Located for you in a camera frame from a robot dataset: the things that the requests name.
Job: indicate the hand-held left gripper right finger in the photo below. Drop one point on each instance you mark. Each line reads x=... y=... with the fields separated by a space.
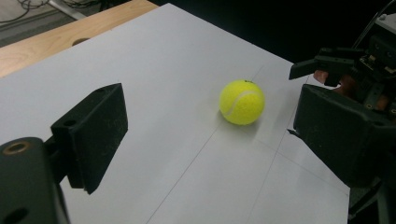
x=342 y=140

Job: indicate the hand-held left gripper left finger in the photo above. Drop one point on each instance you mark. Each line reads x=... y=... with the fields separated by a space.
x=93 y=137

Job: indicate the white table mat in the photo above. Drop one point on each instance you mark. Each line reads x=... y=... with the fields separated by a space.
x=174 y=93

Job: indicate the yellow tennis ball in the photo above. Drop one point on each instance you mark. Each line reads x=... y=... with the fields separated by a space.
x=242 y=102

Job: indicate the grey metal table frame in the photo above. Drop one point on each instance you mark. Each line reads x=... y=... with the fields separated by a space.
x=68 y=8

